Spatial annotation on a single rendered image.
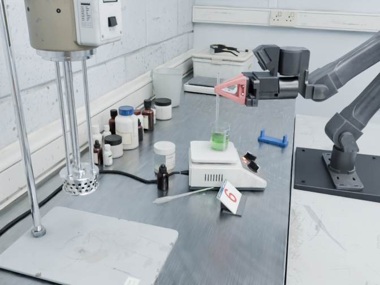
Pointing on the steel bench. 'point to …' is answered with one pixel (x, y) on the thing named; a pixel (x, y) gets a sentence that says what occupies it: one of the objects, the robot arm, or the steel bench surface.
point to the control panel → (247, 164)
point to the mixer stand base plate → (91, 250)
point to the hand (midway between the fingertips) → (217, 89)
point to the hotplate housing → (206, 172)
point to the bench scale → (206, 85)
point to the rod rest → (273, 139)
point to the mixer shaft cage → (81, 172)
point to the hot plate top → (203, 148)
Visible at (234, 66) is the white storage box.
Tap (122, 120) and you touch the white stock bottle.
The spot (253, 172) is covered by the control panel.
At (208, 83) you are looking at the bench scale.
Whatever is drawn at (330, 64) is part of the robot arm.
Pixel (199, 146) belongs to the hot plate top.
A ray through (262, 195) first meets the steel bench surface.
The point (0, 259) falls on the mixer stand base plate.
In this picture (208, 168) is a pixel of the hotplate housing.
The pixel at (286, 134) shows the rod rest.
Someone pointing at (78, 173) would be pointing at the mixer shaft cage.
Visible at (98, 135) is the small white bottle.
